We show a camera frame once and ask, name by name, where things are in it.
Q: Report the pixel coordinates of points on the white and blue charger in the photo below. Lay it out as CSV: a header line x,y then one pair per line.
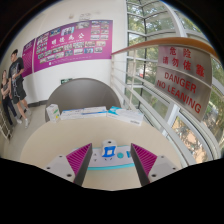
x,y
109,148

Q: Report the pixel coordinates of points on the small white upright box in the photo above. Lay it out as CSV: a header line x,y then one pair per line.
x,y
52,112

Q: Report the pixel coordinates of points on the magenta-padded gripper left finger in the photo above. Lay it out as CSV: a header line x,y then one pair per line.
x,y
78,160

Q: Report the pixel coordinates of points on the white metal rack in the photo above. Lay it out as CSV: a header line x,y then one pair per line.
x,y
4,125

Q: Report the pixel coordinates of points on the metal danger sign red letters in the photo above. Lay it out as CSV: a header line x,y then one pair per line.
x,y
181,91

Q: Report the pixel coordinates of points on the green exit sign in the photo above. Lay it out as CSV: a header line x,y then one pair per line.
x,y
66,80

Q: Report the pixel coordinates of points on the narrow magenta wall poster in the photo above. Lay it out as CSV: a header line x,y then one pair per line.
x,y
28,56

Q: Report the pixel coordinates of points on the white railing with wooden handrail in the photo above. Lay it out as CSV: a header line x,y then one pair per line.
x,y
146,110

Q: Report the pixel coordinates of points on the person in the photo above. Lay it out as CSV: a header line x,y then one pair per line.
x,y
17,76
6,96

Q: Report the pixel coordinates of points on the white-framed window wall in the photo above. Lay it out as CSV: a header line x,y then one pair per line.
x,y
136,23

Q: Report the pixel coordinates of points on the long flat white box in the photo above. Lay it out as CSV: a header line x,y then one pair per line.
x,y
83,112

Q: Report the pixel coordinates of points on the grey round-backed chair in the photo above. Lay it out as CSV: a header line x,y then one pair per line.
x,y
81,93

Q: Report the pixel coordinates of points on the large magenta wall poster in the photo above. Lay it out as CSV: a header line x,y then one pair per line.
x,y
73,45

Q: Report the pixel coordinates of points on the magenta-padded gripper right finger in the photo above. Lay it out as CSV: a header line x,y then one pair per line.
x,y
145,160

